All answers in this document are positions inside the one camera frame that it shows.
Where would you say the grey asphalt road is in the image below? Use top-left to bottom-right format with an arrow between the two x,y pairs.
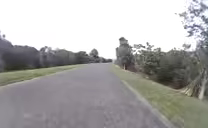
0,62 -> 169,128

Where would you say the leaning tree with pale trunk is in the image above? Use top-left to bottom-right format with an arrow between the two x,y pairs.
178,0 -> 208,101

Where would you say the row of bushes and trees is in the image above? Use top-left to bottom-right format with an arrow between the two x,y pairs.
113,0 -> 208,101

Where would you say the grass strip beside hedge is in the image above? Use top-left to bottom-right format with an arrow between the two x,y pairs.
0,63 -> 88,89

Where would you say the long dark hedge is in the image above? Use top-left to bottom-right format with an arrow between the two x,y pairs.
0,23 -> 113,75

